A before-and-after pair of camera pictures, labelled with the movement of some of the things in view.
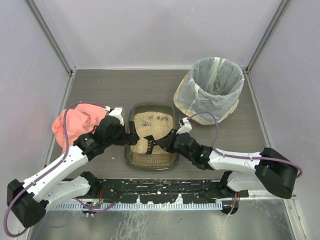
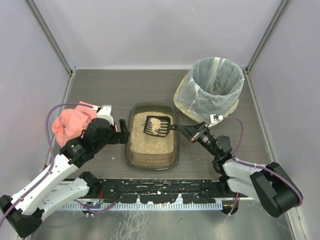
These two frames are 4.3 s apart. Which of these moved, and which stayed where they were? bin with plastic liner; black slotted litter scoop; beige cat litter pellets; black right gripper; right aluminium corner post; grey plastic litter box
Moved: black right gripper; black slotted litter scoop
Stayed: grey plastic litter box; beige cat litter pellets; bin with plastic liner; right aluminium corner post
